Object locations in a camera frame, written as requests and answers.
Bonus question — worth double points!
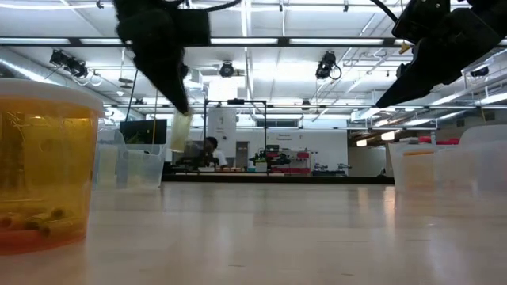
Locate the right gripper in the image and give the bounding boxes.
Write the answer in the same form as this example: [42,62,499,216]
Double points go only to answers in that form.
[375,0,507,108]

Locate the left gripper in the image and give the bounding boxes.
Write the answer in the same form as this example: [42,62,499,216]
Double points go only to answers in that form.
[112,0,211,116]

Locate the small pale yellow medicine bottle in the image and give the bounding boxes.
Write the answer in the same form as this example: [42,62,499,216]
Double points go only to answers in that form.
[170,112,194,154]

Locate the clear plastic bin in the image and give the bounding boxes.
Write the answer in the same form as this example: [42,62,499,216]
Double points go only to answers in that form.
[387,124,507,195]
[93,128,167,190]

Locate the large amber medicine bottle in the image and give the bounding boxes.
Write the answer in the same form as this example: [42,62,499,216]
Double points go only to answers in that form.
[0,78,105,255]

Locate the black monitor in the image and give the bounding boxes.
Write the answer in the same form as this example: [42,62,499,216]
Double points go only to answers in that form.
[119,119,168,146]

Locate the round black ceiling device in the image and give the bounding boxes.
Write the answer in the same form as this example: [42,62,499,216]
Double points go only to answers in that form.
[219,60,236,78]

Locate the white column machine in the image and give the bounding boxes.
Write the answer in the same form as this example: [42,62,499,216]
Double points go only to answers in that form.
[206,107,238,169]

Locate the red background items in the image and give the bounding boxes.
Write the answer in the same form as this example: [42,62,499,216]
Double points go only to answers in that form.
[417,135,460,146]

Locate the black ceiling spotlight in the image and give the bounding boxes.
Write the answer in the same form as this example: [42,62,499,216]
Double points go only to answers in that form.
[49,49,69,67]
[67,58,89,79]

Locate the person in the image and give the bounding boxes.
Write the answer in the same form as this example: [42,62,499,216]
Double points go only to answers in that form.
[204,136,229,167]

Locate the black hanging cable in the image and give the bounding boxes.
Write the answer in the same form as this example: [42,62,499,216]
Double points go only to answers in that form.
[124,69,139,122]

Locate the black background rig frame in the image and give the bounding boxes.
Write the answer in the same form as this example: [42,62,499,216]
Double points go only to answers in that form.
[203,98,269,175]

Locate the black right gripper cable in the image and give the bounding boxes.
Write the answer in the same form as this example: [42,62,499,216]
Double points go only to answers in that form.
[370,0,399,23]

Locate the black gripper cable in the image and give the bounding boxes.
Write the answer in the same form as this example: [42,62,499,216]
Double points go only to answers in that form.
[370,0,399,23]
[204,0,243,13]

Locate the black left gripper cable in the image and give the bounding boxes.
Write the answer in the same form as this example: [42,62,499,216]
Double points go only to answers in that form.
[204,0,243,13]

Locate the black ceiling camera with cable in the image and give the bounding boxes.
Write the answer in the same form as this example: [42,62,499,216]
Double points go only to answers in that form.
[315,50,342,81]

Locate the black overhead frame beam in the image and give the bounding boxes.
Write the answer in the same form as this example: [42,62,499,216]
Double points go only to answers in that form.
[0,36,413,48]

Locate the black aluminium table frame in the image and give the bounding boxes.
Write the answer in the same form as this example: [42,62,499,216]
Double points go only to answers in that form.
[162,173,395,185]

